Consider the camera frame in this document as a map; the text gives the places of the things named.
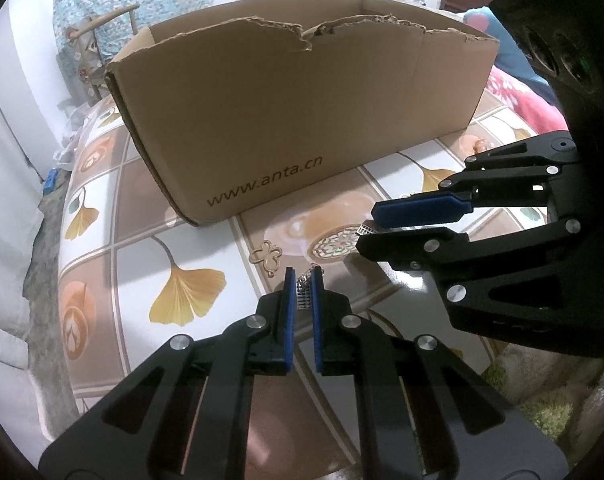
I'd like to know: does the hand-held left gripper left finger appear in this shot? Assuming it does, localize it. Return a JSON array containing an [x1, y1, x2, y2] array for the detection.
[[39, 266, 297, 480]]

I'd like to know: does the ginkgo patterned tablecloth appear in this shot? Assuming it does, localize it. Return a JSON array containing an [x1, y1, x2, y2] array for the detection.
[[56, 95, 573, 480]]

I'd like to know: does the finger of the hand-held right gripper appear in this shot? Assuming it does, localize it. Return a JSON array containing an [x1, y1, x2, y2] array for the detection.
[[356, 216, 604, 357], [372, 130, 584, 229]]

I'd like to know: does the brown cardboard box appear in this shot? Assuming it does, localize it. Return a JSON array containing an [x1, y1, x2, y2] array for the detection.
[[104, 0, 500, 227]]

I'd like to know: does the pink floral blanket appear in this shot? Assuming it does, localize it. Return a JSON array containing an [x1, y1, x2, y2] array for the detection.
[[482, 66, 569, 134]]

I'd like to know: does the white green fuzzy blanket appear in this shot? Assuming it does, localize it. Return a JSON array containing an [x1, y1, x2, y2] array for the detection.
[[476, 342, 604, 463]]

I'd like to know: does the wooden chair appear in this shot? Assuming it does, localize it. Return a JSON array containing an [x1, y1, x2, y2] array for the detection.
[[64, 4, 140, 107]]

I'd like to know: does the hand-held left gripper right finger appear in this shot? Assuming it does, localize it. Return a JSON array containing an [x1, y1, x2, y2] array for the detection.
[[313, 269, 566, 480]]

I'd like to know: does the gold clover pendant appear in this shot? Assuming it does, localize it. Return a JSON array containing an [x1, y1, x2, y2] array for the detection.
[[252, 241, 281, 277]]

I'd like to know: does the blue plush pillow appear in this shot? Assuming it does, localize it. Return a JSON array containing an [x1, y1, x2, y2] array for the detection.
[[463, 5, 558, 100]]

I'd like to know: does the white plastic bag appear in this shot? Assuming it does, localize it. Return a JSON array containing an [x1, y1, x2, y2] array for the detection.
[[53, 104, 91, 172]]

